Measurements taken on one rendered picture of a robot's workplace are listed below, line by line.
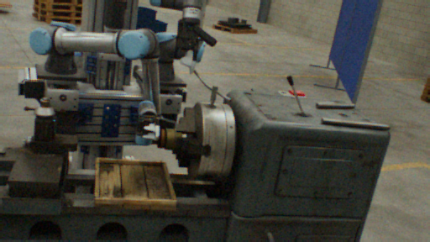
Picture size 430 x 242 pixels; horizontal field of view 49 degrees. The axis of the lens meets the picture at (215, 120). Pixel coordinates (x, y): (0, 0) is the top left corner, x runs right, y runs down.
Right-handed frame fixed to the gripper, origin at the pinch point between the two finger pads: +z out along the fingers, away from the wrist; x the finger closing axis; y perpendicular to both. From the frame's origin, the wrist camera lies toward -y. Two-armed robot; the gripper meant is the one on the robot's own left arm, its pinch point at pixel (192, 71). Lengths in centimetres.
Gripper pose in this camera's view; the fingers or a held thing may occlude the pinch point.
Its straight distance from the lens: 188.7
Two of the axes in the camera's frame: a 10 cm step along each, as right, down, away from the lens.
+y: -9.6, -0.8, -2.6
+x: 2.6, -0.1, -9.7
